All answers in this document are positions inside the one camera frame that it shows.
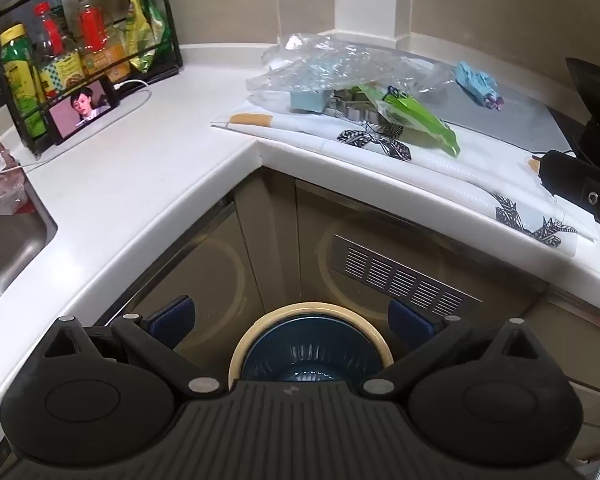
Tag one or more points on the plastic bag of meat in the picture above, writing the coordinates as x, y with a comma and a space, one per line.
0, 180

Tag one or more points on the translucent plastic container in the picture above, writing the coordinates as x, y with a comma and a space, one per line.
307, 101

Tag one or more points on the crumpled blue wrapper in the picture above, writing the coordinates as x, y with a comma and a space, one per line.
472, 77

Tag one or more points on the beige cabinet door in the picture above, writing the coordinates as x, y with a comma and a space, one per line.
310, 240
215, 270

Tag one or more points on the black smartphone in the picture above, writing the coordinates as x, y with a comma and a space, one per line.
82, 107

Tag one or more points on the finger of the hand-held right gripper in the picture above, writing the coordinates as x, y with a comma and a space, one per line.
570, 175

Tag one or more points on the metal vent grille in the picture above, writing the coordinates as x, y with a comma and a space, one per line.
405, 277

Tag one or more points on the red cap oil bottle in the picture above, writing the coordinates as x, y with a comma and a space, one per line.
50, 47

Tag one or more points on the metal cookie cutter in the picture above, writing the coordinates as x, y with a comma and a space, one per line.
352, 107

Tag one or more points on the green snack packet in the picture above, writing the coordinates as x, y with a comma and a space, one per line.
415, 120

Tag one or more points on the grey mat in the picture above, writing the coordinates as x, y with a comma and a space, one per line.
510, 115

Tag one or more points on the gold cap red label bottle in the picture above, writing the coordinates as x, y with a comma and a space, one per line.
94, 30

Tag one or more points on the green bottle yellow cap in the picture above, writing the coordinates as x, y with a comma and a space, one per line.
17, 75

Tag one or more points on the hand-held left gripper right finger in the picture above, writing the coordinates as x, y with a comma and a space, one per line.
407, 320

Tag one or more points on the yellow green snack bag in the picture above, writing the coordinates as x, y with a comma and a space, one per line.
142, 25

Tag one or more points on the steel sink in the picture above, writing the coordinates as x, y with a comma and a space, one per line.
5, 255

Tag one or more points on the blue trash bin cream rim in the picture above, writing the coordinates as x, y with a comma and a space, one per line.
310, 355

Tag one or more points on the clear plastic bag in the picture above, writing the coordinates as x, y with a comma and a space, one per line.
340, 67

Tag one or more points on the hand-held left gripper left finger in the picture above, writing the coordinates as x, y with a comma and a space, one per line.
172, 317

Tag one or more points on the white mat black geometric print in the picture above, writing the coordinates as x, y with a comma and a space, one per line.
470, 170

